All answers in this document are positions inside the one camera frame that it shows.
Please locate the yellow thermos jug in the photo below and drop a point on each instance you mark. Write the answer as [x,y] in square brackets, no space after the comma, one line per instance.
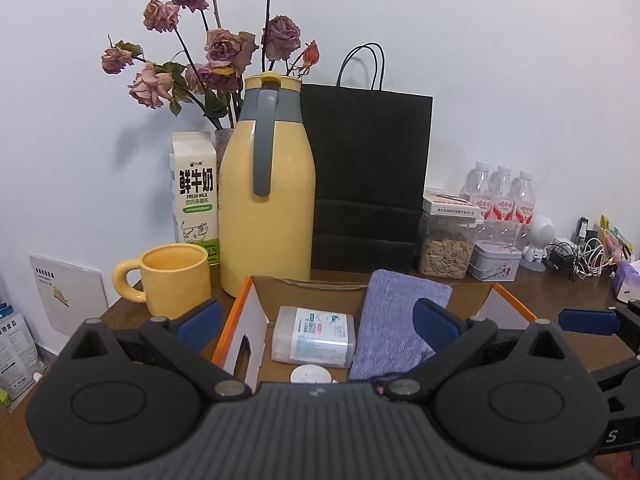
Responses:
[267,187]

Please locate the clear cotton swab box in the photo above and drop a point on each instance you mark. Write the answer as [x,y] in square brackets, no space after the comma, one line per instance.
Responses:
[308,336]

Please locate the water bottle left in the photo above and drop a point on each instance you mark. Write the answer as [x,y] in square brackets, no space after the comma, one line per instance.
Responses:
[476,188]

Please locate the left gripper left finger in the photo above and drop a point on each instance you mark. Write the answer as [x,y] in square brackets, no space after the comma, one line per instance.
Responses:
[177,344]

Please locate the yellow ceramic mug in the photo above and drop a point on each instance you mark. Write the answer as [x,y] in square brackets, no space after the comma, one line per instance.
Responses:
[171,280]

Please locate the water bottle middle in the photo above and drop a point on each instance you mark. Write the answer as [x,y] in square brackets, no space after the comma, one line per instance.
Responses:
[502,202]

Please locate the water bottle right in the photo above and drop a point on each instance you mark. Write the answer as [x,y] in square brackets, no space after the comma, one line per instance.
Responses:
[524,200]

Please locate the clear seed container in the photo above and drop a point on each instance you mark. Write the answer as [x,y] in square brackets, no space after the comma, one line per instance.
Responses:
[446,246]

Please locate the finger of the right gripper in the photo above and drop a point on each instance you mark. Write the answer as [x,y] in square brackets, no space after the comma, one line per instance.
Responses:
[604,323]

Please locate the water bottle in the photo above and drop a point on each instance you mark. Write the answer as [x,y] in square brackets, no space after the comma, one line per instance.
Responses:
[524,200]
[502,202]
[476,188]

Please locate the dried rose bouquet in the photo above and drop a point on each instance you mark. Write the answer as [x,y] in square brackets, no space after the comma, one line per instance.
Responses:
[216,84]

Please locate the small printed tin box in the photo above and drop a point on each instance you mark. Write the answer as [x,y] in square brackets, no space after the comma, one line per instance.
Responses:
[494,262]

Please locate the red orange cardboard box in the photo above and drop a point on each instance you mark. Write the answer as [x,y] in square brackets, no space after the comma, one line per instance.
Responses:
[248,330]

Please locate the white flat box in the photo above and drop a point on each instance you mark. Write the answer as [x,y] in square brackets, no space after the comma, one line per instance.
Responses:
[438,203]

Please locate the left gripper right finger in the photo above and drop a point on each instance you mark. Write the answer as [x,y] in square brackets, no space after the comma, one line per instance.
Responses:
[457,344]

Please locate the small white robot figure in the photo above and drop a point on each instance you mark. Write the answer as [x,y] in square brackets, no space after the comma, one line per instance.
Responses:
[540,236]

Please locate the purple white box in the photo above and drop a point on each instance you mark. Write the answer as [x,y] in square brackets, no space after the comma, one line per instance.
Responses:
[626,282]

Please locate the black paper bag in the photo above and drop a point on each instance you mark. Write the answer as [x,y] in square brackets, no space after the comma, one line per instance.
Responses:
[370,149]

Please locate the white milk carton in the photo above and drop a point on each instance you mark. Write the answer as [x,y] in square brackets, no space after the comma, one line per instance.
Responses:
[193,175]

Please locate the purple cloth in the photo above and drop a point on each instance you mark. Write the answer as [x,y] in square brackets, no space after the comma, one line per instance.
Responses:
[387,343]

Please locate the white round disc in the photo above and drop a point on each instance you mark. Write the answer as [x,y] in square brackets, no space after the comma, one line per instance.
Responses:
[310,374]

